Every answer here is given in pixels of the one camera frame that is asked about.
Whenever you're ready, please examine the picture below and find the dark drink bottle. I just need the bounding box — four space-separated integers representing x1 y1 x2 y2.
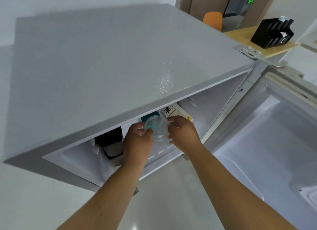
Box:
95 126 124 160

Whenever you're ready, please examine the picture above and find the person's right hand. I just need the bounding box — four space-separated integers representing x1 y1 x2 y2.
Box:
167 115 204 153

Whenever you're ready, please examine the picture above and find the person's left hand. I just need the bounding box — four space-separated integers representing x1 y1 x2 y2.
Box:
122 122 154 167

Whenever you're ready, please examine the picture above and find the teal capped bottle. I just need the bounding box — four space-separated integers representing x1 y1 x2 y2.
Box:
141 111 159 122

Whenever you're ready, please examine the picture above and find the white carton with black print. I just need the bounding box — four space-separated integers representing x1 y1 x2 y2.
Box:
160 103 194 123

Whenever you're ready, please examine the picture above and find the black slotted organizer box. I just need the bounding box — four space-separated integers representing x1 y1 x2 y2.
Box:
251 16 295 49

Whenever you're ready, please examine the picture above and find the person's right forearm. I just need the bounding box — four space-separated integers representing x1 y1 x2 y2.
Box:
182 144 298 230

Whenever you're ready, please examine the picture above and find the person's left forearm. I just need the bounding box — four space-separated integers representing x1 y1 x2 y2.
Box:
56 160 149 230

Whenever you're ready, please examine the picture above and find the light wooden desk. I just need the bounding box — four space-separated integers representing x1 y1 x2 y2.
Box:
223 26 299 59

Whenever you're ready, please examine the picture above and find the orange chair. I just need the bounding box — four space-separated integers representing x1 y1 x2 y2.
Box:
203 11 223 31

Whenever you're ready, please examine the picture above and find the grey small refrigerator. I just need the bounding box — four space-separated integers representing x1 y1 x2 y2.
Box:
3 3 266 196

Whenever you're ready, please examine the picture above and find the brown wooden door frame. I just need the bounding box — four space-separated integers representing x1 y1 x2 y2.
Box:
179 0 273 29

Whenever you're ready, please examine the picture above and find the grey refrigerator door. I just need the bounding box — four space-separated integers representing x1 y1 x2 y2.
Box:
213 63 317 230

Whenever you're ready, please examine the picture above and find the clear plastic bottle teal label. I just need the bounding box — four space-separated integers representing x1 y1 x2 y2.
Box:
144 115 174 142

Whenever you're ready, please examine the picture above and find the metal door hinge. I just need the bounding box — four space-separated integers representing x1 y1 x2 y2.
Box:
233 44 288 68

